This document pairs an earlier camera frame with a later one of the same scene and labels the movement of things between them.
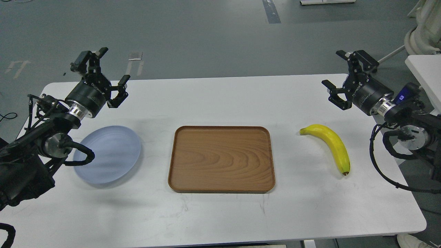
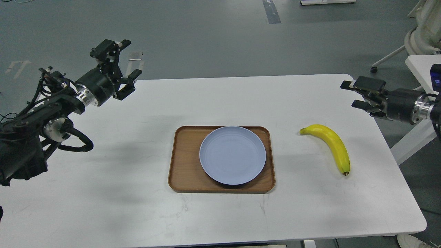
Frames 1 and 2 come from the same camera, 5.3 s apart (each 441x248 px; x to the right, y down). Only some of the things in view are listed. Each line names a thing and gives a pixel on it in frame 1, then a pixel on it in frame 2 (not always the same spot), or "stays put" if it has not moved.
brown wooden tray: x=222 y=159 stays put
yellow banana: x=328 y=134 stays put
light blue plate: x=117 y=149 -> x=232 y=155
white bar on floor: x=316 y=2 stays put
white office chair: x=425 y=38 stays put
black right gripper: x=364 y=91 -> x=402 y=104
